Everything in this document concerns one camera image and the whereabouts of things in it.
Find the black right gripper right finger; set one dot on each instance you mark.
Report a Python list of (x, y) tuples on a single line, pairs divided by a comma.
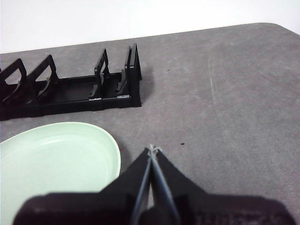
[(211, 208)]

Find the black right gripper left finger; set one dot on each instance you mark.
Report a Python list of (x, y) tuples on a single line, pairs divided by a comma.
[(93, 206)]

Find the green plate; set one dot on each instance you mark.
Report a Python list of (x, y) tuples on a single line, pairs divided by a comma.
[(58, 159)]

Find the black plastic plate rack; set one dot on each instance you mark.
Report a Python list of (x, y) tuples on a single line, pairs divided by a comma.
[(77, 103)]

